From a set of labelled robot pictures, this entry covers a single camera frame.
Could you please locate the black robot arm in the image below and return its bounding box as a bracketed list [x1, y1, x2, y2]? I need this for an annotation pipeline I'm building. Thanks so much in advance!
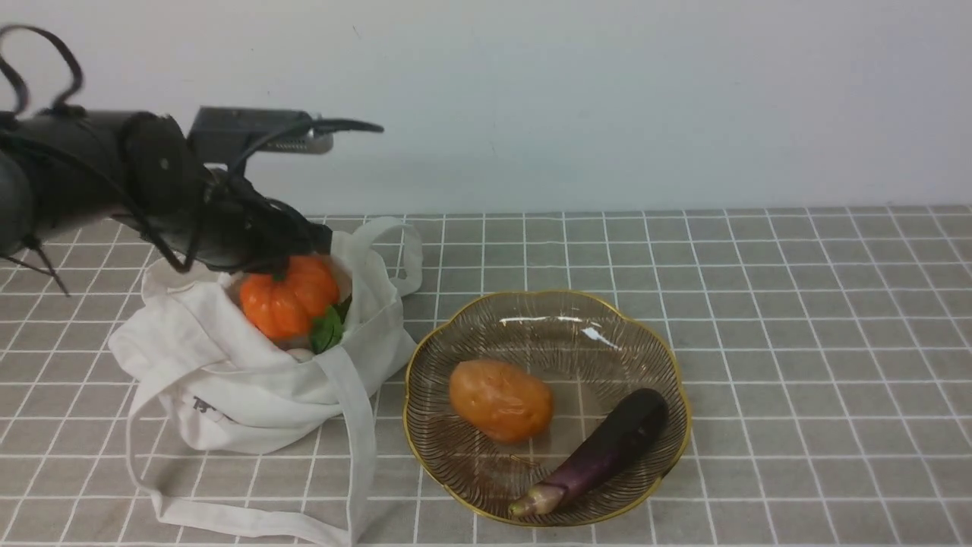
[2, 107, 333, 274]

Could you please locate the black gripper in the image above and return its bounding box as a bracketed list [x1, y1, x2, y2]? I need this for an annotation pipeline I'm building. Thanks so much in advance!
[163, 171, 333, 276]

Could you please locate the purple eggplant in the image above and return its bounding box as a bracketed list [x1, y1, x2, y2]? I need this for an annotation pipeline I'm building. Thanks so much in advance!
[508, 388, 669, 518]

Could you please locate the ribbed glass bowl gold rim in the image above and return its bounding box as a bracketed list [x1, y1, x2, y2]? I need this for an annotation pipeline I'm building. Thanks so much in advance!
[403, 291, 693, 527]

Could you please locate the grey checkered tablecloth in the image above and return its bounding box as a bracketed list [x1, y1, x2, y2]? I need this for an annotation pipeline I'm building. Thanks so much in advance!
[1, 207, 971, 546]

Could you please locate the orange brown potato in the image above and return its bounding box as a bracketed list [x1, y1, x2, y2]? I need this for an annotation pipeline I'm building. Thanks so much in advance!
[448, 359, 554, 444]

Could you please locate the orange toy pumpkin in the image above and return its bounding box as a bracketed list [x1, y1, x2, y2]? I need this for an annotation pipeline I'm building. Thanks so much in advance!
[238, 256, 351, 354]

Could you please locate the white cloth tote bag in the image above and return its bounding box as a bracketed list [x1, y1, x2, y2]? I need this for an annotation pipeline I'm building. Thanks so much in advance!
[109, 217, 423, 546]

